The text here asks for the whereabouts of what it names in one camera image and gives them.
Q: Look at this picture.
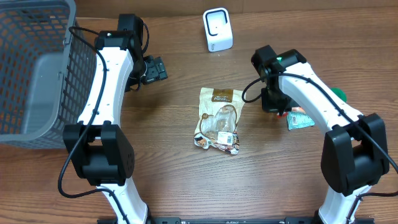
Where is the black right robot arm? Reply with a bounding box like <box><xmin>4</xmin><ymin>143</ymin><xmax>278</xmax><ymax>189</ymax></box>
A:
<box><xmin>251</xmin><ymin>45</ymin><xmax>391</xmax><ymax>223</ymax></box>

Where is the white barcode scanner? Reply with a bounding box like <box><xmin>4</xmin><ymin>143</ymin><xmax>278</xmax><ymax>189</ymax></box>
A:
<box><xmin>203</xmin><ymin>7</ymin><xmax>233</xmax><ymax>52</ymax></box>

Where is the grey plastic basket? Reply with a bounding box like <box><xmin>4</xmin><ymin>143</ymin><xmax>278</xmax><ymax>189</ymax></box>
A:
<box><xmin>1</xmin><ymin>0</ymin><xmax>96</xmax><ymax>149</ymax></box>

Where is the small orange box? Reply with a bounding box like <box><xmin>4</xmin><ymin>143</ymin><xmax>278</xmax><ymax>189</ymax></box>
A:
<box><xmin>292</xmin><ymin>107</ymin><xmax>305</xmax><ymax>113</ymax></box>

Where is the white snack wrapper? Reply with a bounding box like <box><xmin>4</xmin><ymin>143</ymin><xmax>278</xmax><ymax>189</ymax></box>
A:
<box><xmin>193</xmin><ymin>87</ymin><xmax>244</xmax><ymax>155</ymax></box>

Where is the teal white tissue pack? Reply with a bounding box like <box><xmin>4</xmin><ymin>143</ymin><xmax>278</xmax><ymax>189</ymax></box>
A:
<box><xmin>286</xmin><ymin>111</ymin><xmax>315</xmax><ymax>131</ymax></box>

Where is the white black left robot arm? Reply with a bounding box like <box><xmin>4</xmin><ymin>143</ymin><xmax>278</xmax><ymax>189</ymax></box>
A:
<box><xmin>58</xmin><ymin>28</ymin><xmax>167</xmax><ymax>223</ymax></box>

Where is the red snack bar box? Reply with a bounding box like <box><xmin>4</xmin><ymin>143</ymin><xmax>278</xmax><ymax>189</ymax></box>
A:
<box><xmin>277</xmin><ymin>111</ymin><xmax>289</xmax><ymax>118</ymax></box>

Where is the green lid jar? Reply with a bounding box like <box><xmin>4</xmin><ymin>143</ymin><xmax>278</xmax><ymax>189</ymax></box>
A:
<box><xmin>331</xmin><ymin>88</ymin><xmax>347</xmax><ymax>102</ymax></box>

